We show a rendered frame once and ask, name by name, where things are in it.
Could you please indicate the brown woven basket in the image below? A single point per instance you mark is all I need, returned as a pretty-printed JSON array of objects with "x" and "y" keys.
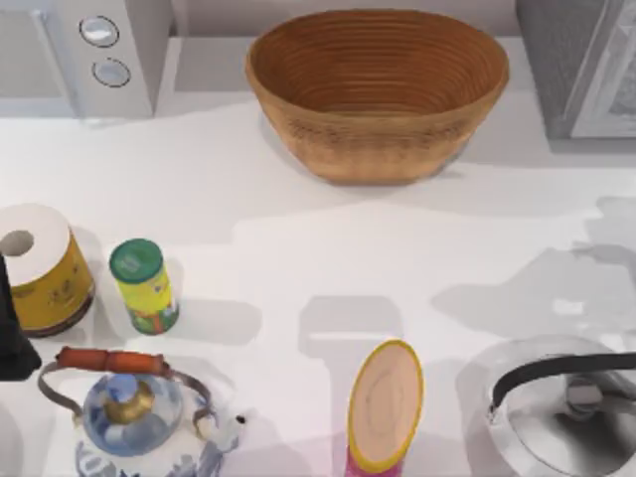
[{"x": 377, "y": 94}]

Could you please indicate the pale microwave oven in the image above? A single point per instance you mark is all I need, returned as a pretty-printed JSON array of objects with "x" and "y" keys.
[{"x": 54, "y": 64}]

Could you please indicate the blue and white teapot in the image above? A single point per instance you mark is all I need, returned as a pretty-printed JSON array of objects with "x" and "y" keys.
[{"x": 134, "y": 417}]

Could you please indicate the round grey microwave knob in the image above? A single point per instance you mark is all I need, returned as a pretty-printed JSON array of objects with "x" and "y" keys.
[
  {"x": 111, "y": 72},
  {"x": 99, "y": 31}
]

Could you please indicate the green and yellow can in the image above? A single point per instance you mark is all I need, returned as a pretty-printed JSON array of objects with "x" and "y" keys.
[{"x": 144, "y": 290}]

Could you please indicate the yellow wrapped toilet paper roll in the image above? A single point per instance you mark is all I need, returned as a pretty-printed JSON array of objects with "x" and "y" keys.
[{"x": 47, "y": 278}]

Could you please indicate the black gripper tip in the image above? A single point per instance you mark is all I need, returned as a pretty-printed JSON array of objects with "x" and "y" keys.
[{"x": 12, "y": 343}]

